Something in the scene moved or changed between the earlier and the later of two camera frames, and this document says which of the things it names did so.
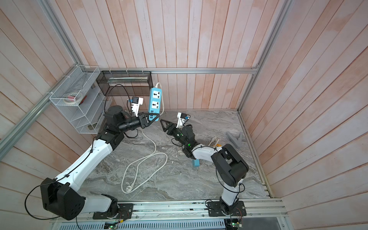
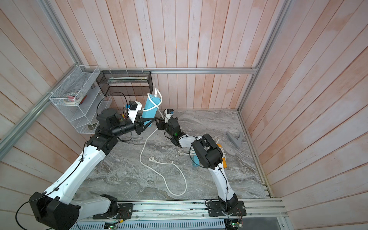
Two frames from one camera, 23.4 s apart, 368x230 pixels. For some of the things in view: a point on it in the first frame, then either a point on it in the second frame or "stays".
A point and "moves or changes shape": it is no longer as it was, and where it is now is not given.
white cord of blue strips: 162,111 to 145,109
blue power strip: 196,162 stays
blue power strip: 155,103 moves or changes shape
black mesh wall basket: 125,83 stays
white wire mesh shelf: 77,95 stays
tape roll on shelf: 72,98 stays
